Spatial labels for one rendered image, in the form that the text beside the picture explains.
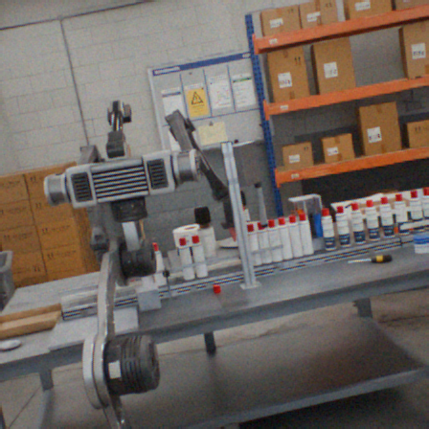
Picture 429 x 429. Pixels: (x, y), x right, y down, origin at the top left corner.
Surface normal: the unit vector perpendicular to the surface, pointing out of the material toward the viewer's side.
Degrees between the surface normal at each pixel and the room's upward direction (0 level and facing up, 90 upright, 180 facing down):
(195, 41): 90
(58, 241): 91
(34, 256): 90
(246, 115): 90
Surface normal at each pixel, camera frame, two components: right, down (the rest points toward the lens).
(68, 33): -0.05, 0.17
